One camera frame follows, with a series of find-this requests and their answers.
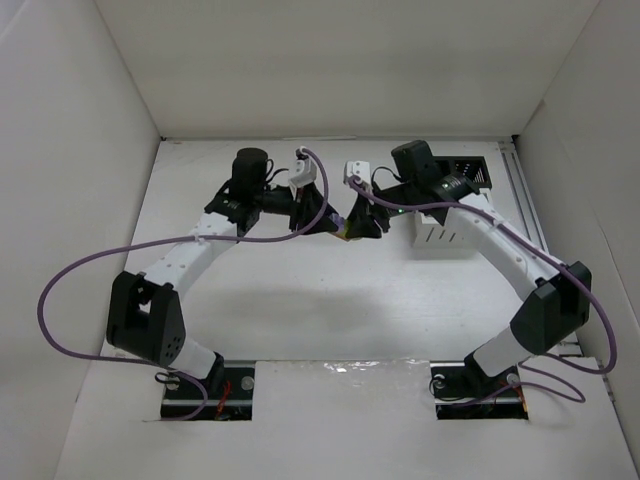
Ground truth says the orange green lego stack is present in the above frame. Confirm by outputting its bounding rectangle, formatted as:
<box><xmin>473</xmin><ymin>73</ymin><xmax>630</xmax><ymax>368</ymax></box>
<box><xmin>329</xmin><ymin>214</ymin><xmax>349</xmax><ymax>241</ymax></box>

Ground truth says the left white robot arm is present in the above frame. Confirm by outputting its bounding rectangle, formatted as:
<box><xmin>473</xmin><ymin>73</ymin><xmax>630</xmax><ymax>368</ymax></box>
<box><xmin>106</xmin><ymin>147</ymin><xmax>338</xmax><ymax>392</ymax></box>

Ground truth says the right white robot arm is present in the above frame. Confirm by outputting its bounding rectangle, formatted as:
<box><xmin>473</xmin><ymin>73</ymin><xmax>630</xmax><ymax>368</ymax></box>
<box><xmin>344</xmin><ymin>140</ymin><xmax>592</xmax><ymax>399</ymax></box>

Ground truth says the white slotted container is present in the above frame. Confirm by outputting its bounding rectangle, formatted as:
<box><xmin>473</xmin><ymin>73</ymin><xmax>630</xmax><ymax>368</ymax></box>
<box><xmin>413</xmin><ymin>212</ymin><xmax>474</xmax><ymax>250</ymax></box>

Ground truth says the black slotted container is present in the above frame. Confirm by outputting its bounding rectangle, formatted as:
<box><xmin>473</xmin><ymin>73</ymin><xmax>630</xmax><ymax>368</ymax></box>
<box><xmin>435</xmin><ymin>156</ymin><xmax>492</xmax><ymax>189</ymax></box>

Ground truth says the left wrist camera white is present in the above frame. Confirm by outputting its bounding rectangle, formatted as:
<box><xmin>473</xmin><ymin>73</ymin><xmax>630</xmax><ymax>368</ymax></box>
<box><xmin>288</xmin><ymin>154</ymin><xmax>317</xmax><ymax>190</ymax></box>

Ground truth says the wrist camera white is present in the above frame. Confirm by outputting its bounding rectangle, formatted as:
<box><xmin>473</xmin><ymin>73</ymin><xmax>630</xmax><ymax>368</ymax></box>
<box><xmin>288</xmin><ymin>154</ymin><xmax>317</xmax><ymax>190</ymax></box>
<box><xmin>343</xmin><ymin>160</ymin><xmax>372</xmax><ymax>193</ymax></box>

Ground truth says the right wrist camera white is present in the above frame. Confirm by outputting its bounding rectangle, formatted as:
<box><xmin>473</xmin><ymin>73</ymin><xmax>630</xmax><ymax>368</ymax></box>
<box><xmin>343</xmin><ymin>160</ymin><xmax>372</xmax><ymax>193</ymax></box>

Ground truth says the aluminium rail right side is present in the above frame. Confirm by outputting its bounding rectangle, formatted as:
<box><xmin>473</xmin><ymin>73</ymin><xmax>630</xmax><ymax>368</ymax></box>
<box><xmin>499</xmin><ymin>142</ymin><xmax>585</xmax><ymax>357</ymax></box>

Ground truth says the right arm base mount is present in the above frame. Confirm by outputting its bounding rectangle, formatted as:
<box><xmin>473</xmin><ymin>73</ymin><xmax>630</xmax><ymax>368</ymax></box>
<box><xmin>428</xmin><ymin>362</ymin><xmax>529</xmax><ymax>420</ymax></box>

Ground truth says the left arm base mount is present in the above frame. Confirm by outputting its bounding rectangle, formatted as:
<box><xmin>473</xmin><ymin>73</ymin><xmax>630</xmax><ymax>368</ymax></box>
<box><xmin>155</xmin><ymin>361</ymin><xmax>256</xmax><ymax>422</ymax></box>

